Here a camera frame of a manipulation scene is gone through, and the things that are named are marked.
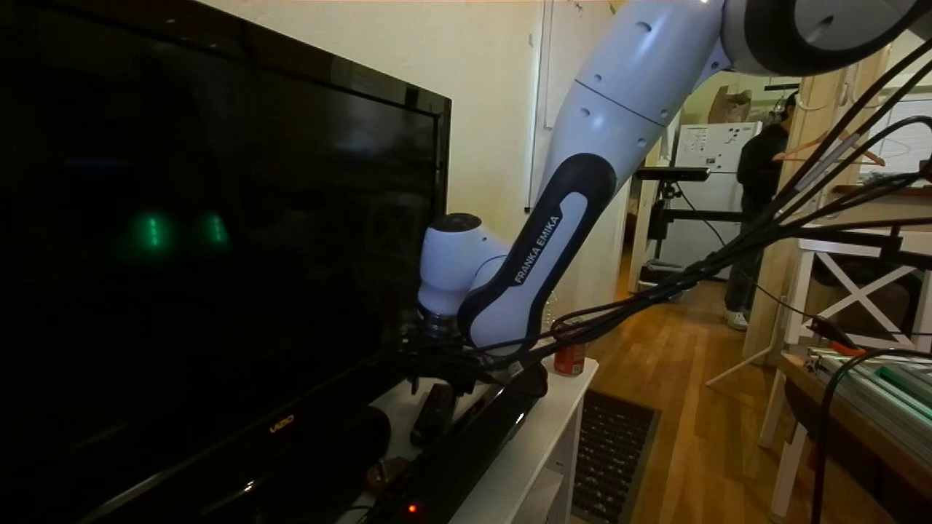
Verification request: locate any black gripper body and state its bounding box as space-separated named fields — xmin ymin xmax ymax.
xmin=398 ymin=322 xmax=484 ymax=390

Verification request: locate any black remote control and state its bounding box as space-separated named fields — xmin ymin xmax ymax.
xmin=412 ymin=384 xmax=457 ymax=448

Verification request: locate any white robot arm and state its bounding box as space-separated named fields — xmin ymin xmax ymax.
xmin=401 ymin=0 xmax=932 ymax=393

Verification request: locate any black soundbar speaker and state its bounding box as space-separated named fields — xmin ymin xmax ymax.
xmin=365 ymin=364 xmax=547 ymax=524

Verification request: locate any red soda can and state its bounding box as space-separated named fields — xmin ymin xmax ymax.
xmin=553 ymin=345 xmax=585 ymax=375

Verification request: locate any white tv stand cabinet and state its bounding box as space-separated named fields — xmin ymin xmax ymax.
xmin=336 ymin=358 xmax=599 ymax=524

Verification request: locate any dark floor mat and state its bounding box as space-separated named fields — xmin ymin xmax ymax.
xmin=575 ymin=390 xmax=659 ymax=524

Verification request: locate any black flat screen television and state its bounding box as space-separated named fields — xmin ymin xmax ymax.
xmin=0 ymin=0 xmax=451 ymax=524

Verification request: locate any black keyboard on stand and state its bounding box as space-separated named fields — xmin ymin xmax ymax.
xmin=631 ymin=166 xmax=707 ymax=292

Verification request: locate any person in dark clothes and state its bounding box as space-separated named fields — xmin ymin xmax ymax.
xmin=726 ymin=97 xmax=796 ymax=330

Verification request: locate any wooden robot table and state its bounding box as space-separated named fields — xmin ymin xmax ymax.
xmin=777 ymin=349 xmax=932 ymax=524

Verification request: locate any black cable bundle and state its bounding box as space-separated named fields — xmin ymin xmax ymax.
xmin=464 ymin=38 xmax=932 ymax=367

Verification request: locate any white x-frame side table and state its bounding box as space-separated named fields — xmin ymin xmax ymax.
xmin=757 ymin=221 xmax=932 ymax=519

